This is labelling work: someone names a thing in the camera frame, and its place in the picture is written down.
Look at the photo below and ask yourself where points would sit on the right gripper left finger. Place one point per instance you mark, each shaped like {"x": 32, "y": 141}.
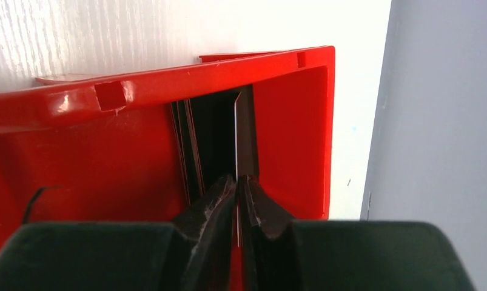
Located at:
{"x": 192, "y": 252}

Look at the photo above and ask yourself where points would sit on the red plastic bin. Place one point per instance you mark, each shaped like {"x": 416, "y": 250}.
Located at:
{"x": 105, "y": 149}

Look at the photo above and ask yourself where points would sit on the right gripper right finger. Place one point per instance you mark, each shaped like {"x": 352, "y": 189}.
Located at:
{"x": 282, "y": 252}

